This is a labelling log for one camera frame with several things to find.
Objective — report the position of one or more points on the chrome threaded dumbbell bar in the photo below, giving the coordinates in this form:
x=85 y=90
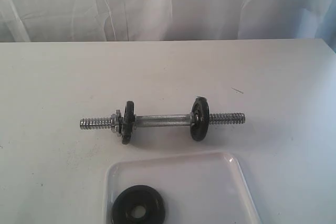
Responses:
x=163 y=120

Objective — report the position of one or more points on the black weight plate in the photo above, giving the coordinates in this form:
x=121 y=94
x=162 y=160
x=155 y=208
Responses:
x=201 y=115
x=138 y=195
x=128 y=121

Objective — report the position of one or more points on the chrome spin lock collar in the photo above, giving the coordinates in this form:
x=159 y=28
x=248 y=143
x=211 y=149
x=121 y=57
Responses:
x=116 y=123

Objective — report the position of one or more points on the white plastic tray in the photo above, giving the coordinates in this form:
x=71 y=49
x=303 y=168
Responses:
x=196 y=188

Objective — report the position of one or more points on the white backdrop curtain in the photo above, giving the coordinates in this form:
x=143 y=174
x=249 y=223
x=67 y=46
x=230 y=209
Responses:
x=145 y=20

